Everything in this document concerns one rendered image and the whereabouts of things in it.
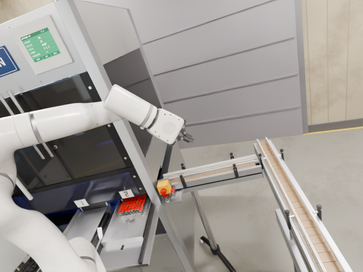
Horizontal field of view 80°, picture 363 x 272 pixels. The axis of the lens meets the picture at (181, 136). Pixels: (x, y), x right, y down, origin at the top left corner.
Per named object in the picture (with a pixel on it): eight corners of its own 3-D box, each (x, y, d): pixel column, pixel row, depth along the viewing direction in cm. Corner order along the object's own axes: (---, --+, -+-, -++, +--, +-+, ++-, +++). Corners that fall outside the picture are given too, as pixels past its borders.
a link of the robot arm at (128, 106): (135, 126, 77) (142, 125, 69) (99, 108, 72) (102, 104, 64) (145, 104, 79) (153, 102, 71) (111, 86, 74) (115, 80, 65)
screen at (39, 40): (37, 74, 109) (10, 30, 100) (74, 61, 105) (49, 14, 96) (35, 75, 108) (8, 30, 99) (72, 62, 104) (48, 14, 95)
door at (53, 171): (14, 192, 150) (-49, 116, 125) (73, 179, 141) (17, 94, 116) (14, 193, 150) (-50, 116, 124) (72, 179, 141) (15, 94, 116)
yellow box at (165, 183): (161, 188, 147) (158, 179, 144) (172, 185, 145) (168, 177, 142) (160, 195, 140) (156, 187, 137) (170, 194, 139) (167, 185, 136)
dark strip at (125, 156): (140, 192, 143) (79, 74, 108) (146, 191, 142) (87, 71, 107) (139, 194, 141) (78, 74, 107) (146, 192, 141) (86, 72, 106)
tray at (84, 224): (80, 211, 164) (78, 208, 163) (111, 205, 159) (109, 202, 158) (54, 254, 134) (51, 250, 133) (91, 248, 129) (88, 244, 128)
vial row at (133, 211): (121, 215, 147) (118, 210, 145) (146, 210, 143) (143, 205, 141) (120, 217, 145) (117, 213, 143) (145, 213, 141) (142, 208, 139)
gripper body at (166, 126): (145, 132, 71) (173, 147, 75) (159, 104, 71) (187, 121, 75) (140, 129, 78) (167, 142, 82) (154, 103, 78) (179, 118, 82)
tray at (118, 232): (121, 203, 158) (119, 200, 156) (154, 197, 153) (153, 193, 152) (103, 246, 128) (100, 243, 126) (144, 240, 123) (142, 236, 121)
